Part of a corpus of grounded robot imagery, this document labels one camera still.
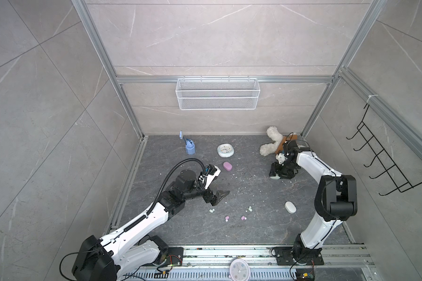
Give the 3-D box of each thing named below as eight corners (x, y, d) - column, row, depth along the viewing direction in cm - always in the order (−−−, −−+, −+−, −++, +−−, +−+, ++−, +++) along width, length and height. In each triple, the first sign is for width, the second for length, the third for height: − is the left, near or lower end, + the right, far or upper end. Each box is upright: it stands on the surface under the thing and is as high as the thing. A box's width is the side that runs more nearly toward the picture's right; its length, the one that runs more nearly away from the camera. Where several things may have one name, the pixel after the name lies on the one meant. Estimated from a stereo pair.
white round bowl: (217, 157, 110) (217, 154, 108) (217, 146, 117) (217, 143, 114) (234, 157, 110) (234, 154, 108) (233, 146, 117) (233, 143, 114)
